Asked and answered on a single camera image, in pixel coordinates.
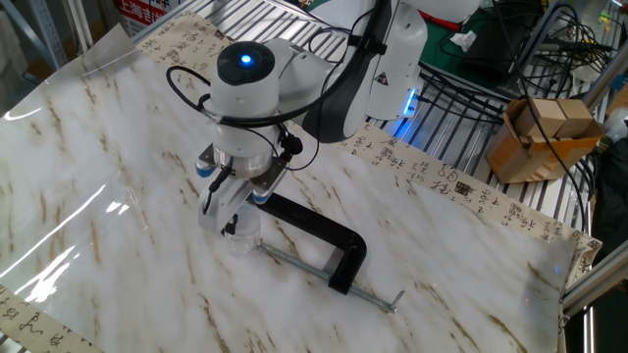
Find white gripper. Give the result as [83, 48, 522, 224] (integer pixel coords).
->
[197, 176, 257, 236]

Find small clear glass jar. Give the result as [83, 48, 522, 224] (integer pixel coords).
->
[223, 203, 264, 259]

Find black C-clamp with steel screw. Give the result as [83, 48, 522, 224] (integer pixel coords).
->
[220, 191, 406, 315]

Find glossy marble pattern sheet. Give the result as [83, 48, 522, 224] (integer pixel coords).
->
[0, 23, 578, 353]

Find beige calligraphy print cloth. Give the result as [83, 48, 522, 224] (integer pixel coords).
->
[0, 10, 603, 353]

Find red and white printed box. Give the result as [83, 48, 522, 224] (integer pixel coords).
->
[113, 0, 172, 38]

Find green mat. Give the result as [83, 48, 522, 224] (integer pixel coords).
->
[422, 7, 524, 92]

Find brown cardboard box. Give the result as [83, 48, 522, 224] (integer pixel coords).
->
[484, 97, 604, 185]

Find red tool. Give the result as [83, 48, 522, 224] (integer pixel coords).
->
[425, 13, 463, 33]

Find crumpled white paper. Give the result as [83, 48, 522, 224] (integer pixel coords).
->
[448, 29, 479, 53]

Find black device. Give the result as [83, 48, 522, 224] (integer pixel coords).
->
[460, 19, 534, 88]

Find black bag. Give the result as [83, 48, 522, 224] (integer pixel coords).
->
[591, 136, 628, 256]

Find white round object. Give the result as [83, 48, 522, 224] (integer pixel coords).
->
[602, 106, 628, 144]

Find silver bracket with blue tips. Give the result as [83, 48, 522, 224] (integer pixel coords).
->
[194, 144, 290, 206]

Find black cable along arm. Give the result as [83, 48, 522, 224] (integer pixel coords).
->
[165, 0, 393, 217]

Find aluminium profile post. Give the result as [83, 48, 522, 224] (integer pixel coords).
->
[581, 51, 628, 113]
[63, 0, 95, 55]

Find grey metal shelf frame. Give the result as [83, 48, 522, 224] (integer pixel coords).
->
[0, 0, 70, 73]

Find aluminium frame rail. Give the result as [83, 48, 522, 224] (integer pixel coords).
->
[561, 252, 628, 319]

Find tangled black cables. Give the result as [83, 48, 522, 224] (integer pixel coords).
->
[419, 0, 619, 231]

